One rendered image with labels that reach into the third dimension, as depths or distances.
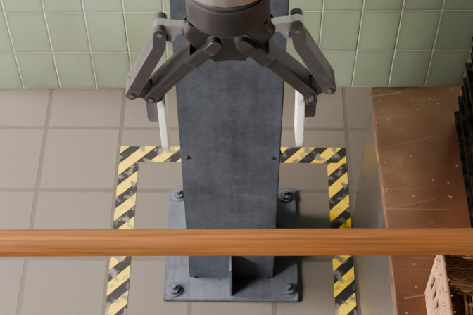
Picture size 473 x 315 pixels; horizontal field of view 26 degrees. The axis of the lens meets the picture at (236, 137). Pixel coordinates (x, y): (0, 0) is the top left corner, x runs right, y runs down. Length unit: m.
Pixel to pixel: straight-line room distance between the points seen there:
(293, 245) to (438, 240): 0.16
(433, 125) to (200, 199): 0.52
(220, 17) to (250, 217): 1.39
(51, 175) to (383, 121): 1.00
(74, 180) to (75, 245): 1.53
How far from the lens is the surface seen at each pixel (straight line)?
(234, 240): 1.13
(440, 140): 2.02
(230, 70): 1.85
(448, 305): 1.65
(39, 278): 2.52
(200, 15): 0.89
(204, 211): 2.22
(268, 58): 0.94
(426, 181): 1.96
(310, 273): 2.49
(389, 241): 1.14
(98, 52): 2.73
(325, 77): 0.98
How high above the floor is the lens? 2.17
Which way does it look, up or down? 53 degrees down
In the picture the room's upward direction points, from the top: straight up
